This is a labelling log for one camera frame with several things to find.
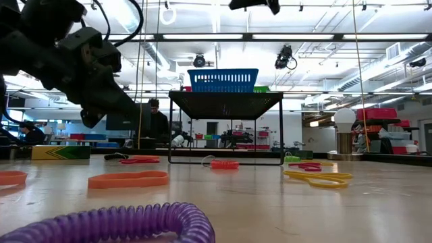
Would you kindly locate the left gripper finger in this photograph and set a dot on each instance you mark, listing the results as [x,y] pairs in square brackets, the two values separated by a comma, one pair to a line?
[108,101]

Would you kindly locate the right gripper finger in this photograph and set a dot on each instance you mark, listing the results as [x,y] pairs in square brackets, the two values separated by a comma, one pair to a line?
[253,2]

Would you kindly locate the red plastic basket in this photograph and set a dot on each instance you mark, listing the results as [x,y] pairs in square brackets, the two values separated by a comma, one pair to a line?
[186,89]

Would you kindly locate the orange rubber band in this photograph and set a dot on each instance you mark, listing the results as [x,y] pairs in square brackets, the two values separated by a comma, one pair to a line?
[101,182]
[148,157]
[13,175]

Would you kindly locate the green plastic basket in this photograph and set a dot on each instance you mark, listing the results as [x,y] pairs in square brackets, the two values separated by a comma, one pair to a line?
[261,89]

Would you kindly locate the blue plastic basket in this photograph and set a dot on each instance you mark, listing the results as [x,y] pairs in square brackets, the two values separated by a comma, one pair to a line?
[202,88]

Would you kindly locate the green yellow crayon box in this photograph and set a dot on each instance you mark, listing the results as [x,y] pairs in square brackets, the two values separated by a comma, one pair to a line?
[307,154]
[60,152]

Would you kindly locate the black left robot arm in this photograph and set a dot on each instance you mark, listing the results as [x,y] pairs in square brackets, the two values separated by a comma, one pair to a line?
[40,20]

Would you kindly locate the black monitor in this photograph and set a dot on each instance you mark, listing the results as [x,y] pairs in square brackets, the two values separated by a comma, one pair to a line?
[131,123]

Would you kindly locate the black overhead light beam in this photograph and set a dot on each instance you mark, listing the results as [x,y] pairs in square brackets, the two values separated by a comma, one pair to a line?
[248,37]

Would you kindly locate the person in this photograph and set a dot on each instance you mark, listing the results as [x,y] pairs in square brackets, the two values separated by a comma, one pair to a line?
[33,136]
[158,125]

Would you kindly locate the black ceiling spotlight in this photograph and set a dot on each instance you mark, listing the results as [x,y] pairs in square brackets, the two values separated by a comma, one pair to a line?
[418,62]
[199,61]
[283,57]

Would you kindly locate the red rubber band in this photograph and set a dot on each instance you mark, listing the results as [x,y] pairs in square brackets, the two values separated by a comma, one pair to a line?
[310,167]
[135,161]

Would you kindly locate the black perforated metal shelf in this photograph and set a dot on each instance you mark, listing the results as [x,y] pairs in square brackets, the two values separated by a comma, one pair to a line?
[222,104]

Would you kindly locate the red storage bins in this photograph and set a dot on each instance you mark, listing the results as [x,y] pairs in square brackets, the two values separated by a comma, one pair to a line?
[376,114]

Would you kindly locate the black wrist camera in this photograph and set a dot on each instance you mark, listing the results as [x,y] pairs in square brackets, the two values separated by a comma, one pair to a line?
[101,55]

